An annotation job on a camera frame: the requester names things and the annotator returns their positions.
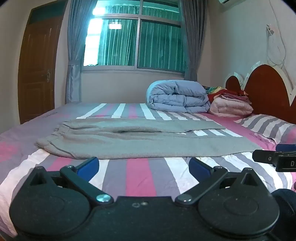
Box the folded red cloth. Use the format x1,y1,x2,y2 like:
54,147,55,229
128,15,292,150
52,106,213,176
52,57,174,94
203,85,252,105

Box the grey curtain beside door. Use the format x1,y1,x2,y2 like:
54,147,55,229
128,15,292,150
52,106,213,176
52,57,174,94
65,0,98,104

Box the wooden headboard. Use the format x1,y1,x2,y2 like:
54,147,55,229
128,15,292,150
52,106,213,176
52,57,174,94
225,61,296,125

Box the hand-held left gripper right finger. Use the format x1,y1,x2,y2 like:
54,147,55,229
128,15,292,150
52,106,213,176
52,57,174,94
175,158,263,205

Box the folded blue duvet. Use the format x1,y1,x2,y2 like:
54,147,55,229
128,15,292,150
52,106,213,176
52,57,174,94
146,80,211,114

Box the window with green glass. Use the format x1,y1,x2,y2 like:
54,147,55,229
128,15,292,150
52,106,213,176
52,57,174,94
83,0,188,75

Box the white wall cable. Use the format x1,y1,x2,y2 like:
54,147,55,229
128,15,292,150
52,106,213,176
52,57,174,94
265,0,292,80

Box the grey curtain beside headboard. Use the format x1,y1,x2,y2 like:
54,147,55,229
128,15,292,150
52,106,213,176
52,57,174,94
180,0,211,82

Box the brown wooden door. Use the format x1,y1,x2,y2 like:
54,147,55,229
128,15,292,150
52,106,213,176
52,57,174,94
18,6,67,125

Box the striped pillow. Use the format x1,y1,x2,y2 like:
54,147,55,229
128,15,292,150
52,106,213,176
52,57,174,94
233,114,296,145

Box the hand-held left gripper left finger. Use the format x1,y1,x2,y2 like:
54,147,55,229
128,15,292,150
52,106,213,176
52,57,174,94
27,157,114,205

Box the grey pants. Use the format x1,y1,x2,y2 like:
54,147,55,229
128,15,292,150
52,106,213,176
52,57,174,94
35,118,263,160

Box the pile of folded blankets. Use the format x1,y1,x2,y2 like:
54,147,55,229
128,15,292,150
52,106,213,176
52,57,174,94
208,94,254,116

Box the striped pink grey bed sheet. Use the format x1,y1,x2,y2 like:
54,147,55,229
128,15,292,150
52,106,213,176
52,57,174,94
0,102,296,237

